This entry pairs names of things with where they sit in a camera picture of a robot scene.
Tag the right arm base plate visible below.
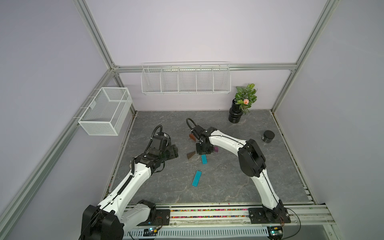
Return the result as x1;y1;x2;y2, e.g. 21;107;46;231
248;208;291;225

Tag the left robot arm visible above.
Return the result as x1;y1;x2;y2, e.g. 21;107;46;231
79;125;178;240

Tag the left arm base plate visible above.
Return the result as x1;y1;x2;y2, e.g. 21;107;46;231
142;209;171;226

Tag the reddish brown wooden wedge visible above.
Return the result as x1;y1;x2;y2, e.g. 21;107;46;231
189;134;197;142

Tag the white vent rail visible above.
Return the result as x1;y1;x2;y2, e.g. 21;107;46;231
123;227;269;240

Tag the black cylinder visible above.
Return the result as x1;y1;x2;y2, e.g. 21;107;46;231
262;130;276;143

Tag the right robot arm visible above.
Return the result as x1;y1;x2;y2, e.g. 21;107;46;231
186;118;289;223

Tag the white wire wall shelf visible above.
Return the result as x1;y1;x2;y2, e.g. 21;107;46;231
141;62;232;95

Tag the potted plant black vase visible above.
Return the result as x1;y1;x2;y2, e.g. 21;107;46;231
228;84;257;124

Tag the dark wooden wedge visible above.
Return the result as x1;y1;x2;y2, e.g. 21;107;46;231
187;152;196;160

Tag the teal long block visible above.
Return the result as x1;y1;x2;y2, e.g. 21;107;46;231
201;155;208;165
192;171;202;187

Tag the white mesh basket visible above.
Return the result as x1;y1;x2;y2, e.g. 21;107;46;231
78;87;133;136

